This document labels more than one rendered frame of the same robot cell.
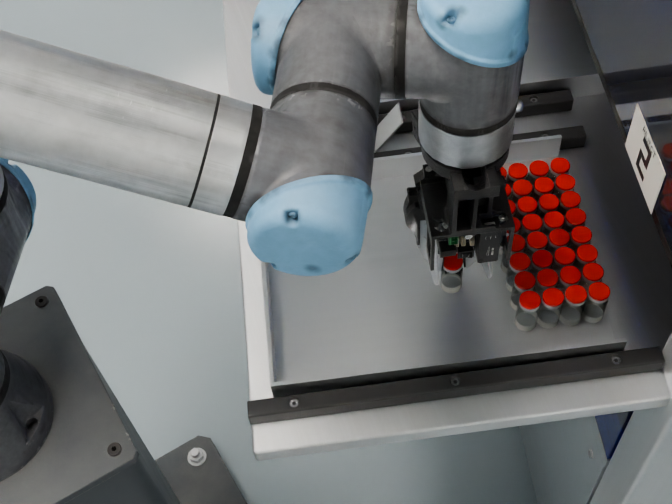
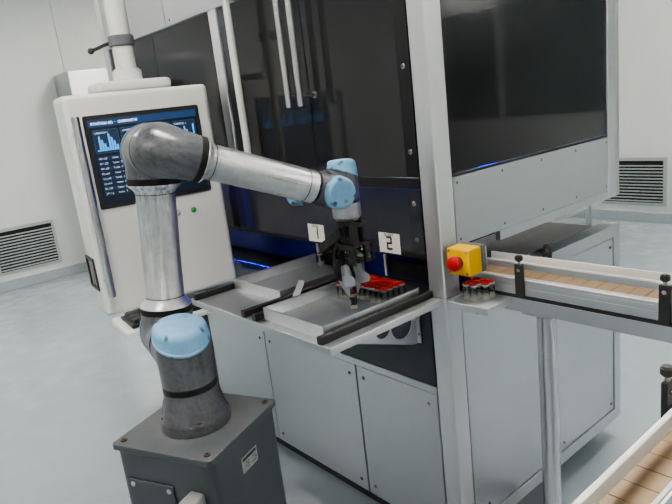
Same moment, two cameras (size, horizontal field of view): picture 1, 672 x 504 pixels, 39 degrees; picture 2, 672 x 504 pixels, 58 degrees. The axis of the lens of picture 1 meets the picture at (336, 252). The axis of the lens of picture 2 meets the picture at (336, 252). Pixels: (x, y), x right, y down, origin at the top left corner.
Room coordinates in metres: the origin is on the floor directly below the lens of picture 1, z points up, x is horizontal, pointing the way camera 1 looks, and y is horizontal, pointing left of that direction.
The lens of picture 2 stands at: (-0.72, 0.88, 1.43)
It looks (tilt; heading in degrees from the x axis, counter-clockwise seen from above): 14 degrees down; 322
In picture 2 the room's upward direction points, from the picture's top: 7 degrees counter-clockwise
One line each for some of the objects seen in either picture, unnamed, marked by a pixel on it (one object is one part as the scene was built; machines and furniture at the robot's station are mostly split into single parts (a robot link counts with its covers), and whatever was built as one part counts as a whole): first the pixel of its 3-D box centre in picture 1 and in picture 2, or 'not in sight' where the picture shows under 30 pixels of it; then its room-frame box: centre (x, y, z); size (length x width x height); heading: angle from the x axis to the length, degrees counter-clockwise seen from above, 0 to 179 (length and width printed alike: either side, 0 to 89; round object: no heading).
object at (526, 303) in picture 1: (510, 245); (364, 292); (0.53, -0.18, 0.91); 0.18 x 0.02 x 0.05; 0
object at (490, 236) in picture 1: (463, 190); (352, 241); (0.48, -0.11, 1.07); 0.09 x 0.08 x 0.12; 1
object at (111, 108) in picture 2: not in sight; (149, 191); (1.44, 0.02, 1.19); 0.50 x 0.19 x 0.78; 84
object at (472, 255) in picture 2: not in sight; (466, 259); (0.28, -0.33, 1.00); 0.08 x 0.07 x 0.07; 91
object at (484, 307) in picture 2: not in sight; (483, 300); (0.27, -0.37, 0.87); 0.14 x 0.13 x 0.02; 91
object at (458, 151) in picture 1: (470, 119); (347, 210); (0.49, -0.12, 1.15); 0.08 x 0.08 x 0.05
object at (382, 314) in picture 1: (426, 260); (341, 303); (0.53, -0.09, 0.90); 0.34 x 0.26 x 0.04; 90
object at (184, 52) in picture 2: not in sight; (191, 100); (1.60, -0.29, 1.51); 0.49 x 0.01 x 0.59; 1
